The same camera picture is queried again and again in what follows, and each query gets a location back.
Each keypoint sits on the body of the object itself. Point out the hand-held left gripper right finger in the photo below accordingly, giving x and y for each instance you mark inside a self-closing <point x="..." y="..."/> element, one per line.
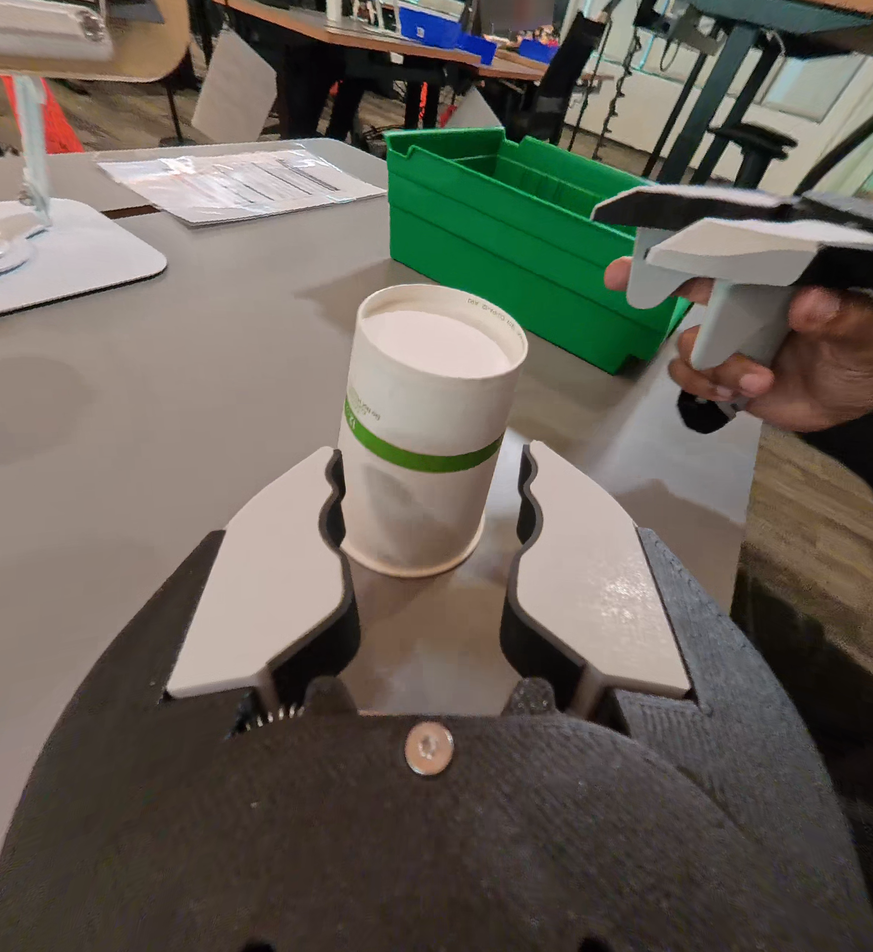
<point x="600" y="595"/>

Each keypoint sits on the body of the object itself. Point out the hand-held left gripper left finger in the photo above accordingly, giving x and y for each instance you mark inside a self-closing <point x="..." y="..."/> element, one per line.
<point x="265" y="595"/>

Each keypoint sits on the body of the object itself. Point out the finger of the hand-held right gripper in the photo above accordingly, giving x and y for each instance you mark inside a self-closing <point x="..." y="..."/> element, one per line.
<point x="741" y="249"/>
<point x="696" y="204"/>

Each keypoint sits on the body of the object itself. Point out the white paper cup green band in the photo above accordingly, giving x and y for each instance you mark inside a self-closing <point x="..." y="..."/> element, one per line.
<point x="421" y="491"/>

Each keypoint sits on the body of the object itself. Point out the person's right hand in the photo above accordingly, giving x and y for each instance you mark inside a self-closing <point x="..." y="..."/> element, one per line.
<point x="838" y="357"/>

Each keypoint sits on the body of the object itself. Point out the black office chair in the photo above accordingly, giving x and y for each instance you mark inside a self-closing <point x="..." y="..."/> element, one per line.
<point x="752" y="141"/>
<point x="566" y="74"/>

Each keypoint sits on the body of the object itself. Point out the green plastic bin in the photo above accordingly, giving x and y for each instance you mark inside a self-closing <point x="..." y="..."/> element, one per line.
<point x="496" y="245"/>

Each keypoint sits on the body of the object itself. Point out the blue plastic bin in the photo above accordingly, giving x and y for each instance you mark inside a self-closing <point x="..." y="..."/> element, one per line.
<point x="539" y="50"/>
<point x="429" y="24"/>
<point x="477" y="48"/>

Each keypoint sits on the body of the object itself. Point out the person's dark clothed body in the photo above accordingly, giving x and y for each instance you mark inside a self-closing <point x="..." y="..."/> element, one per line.
<point x="815" y="669"/>

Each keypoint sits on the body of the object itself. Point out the white leaning panel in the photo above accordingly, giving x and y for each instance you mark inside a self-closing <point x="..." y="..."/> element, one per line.
<point x="473" y="111"/>
<point x="235" y="89"/>

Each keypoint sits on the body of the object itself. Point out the wooden document stand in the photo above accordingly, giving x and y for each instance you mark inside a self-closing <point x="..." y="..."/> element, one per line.
<point x="72" y="253"/>

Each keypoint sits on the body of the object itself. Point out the laminated paper sheet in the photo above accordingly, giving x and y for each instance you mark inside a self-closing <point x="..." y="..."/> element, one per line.
<point x="243" y="182"/>

